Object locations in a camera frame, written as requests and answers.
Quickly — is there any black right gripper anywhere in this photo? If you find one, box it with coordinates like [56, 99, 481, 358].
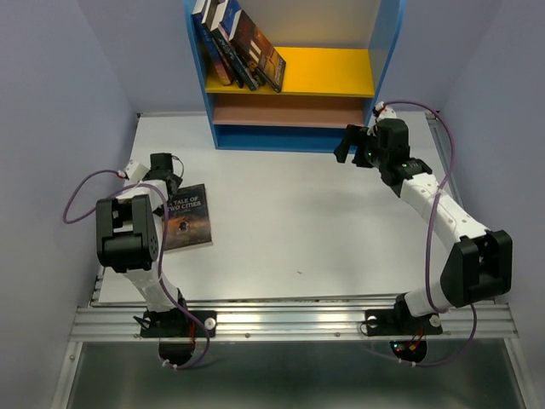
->
[332, 124, 387, 170]

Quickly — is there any dark purple cover book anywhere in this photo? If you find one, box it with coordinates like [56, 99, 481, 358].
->
[165, 183, 212, 251]

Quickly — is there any Animal Farm book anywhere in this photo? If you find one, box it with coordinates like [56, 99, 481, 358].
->
[219, 0, 256, 86]

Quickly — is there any Kate DiCamillo dark book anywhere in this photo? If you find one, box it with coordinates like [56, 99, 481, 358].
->
[229, 9, 286, 93]

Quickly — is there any Three Days to See book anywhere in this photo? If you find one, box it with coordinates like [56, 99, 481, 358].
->
[203, 1, 245, 89]

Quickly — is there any Jane Eyre blue book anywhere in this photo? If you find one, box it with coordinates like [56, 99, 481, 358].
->
[192, 1, 233, 86]

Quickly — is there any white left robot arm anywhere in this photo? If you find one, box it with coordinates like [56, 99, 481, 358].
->
[95, 153, 190, 337]

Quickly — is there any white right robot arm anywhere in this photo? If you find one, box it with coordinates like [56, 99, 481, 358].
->
[334, 118, 513, 337]

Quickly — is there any blue bookshelf with coloured shelves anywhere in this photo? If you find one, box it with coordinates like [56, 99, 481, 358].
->
[184, 1, 405, 153]

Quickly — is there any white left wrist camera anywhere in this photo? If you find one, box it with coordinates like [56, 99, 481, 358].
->
[117, 159, 149, 183]

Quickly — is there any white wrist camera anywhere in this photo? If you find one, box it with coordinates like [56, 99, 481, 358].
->
[370, 101, 398, 126]
[117, 159, 149, 183]

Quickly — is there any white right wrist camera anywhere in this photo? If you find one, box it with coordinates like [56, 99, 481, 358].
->
[370, 101, 398, 126]

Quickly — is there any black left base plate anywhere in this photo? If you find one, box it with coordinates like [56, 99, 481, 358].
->
[133, 308, 205, 338]

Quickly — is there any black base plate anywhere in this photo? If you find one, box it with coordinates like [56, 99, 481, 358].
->
[133, 308, 205, 338]
[364, 308, 443, 337]

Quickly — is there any aluminium rail frame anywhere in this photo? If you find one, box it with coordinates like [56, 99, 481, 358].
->
[55, 114, 539, 408]

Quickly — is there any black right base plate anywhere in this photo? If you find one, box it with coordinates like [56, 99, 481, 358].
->
[364, 308, 443, 337]

